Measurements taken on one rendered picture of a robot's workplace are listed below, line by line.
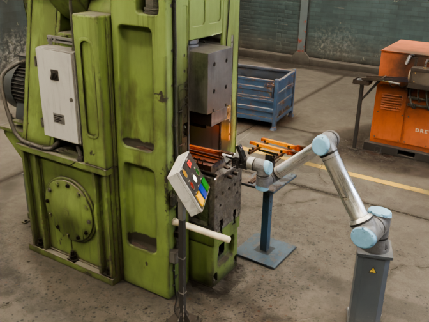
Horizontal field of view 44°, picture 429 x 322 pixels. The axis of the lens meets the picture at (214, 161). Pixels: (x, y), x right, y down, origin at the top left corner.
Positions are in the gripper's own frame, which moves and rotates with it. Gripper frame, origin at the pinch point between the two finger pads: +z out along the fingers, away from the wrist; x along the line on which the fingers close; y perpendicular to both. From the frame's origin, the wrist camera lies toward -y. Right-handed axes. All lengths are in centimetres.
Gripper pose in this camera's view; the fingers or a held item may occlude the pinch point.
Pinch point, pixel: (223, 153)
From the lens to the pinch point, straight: 372.9
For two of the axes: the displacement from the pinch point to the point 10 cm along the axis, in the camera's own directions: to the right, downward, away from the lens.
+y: -0.3, 9.2, 3.9
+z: -8.4, -2.3, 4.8
